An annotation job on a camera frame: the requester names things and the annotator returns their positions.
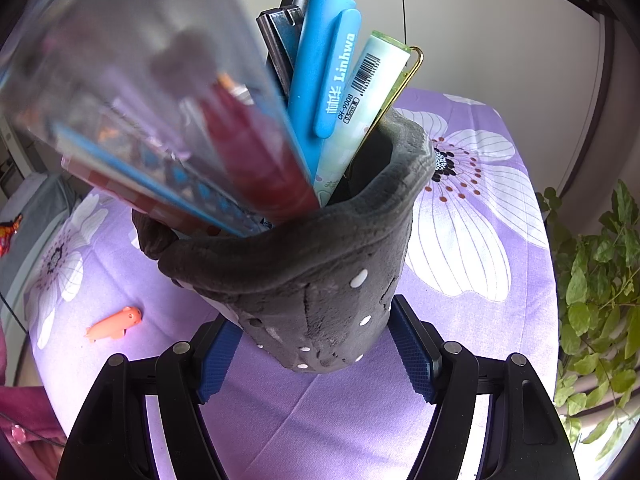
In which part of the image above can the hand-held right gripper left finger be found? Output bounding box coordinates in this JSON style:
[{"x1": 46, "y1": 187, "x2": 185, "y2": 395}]
[{"x1": 56, "y1": 316, "x2": 242, "y2": 480}]

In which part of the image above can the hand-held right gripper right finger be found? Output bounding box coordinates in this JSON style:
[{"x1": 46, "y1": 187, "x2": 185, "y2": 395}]
[{"x1": 390, "y1": 294, "x2": 582, "y2": 480}]

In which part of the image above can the orange fish-shaped cutter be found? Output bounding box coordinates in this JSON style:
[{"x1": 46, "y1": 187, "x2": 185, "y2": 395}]
[{"x1": 85, "y1": 306, "x2": 144, "y2": 345}]

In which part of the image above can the grey dotted pen holder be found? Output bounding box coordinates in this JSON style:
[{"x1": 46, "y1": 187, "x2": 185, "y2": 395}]
[{"x1": 131, "y1": 107, "x2": 436, "y2": 373}]

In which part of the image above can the light green pen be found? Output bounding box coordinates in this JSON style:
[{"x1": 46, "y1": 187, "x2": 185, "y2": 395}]
[{"x1": 314, "y1": 30, "x2": 425, "y2": 208}]

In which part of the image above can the blue pen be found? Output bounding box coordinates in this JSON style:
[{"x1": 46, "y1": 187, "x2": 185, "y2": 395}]
[{"x1": 287, "y1": 0, "x2": 362, "y2": 186}]

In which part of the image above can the clear plastic ruler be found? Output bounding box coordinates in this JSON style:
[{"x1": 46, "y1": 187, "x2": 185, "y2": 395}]
[{"x1": 0, "y1": 0, "x2": 313, "y2": 241}]

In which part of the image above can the black metal strip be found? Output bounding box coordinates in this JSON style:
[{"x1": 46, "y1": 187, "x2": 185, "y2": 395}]
[{"x1": 256, "y1": 5, "x2": 306, "y2": 98}]

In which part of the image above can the purple floral tablecloth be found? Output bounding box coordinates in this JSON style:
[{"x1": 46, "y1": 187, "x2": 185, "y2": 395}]
[{"x1": 22, "y1": 87, "x2": 563, "y2": 480}]

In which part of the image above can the green potted plant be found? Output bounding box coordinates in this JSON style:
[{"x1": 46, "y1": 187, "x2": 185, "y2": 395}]
[{"x1": 535, "y1": 180, "x2": 640, "y2": 461}]

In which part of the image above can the orange and black toy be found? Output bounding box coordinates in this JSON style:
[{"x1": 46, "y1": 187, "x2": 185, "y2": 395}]
[{"x1": 0, "y1": 214, "x2": 24, "y2": 257}]

